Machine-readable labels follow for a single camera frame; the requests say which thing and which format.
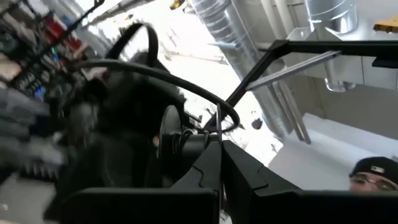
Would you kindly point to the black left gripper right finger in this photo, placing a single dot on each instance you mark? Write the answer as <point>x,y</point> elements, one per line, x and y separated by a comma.
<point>295,208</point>

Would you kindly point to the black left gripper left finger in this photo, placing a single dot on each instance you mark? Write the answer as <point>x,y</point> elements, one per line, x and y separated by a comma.
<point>140,208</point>

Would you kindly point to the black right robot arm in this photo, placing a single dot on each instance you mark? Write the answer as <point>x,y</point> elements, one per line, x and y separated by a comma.
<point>124,124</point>

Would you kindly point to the person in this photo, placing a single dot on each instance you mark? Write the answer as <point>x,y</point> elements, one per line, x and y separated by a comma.
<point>373,174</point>

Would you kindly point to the cluttered storage shelf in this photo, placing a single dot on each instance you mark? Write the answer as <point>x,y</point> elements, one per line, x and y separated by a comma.
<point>31,46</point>

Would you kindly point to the shiny silver pipe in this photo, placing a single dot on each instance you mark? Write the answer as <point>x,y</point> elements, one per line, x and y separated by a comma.
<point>332,15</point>

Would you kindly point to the yellow ceiling fixture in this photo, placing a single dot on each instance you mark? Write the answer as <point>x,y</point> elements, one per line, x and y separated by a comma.
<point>387,25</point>
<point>177,3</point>

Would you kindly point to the black frame pole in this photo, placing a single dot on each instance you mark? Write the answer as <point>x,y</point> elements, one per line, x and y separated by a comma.
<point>326,47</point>

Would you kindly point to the silver ventilation duct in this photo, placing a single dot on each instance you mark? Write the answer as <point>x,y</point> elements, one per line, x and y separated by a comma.
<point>236,37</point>

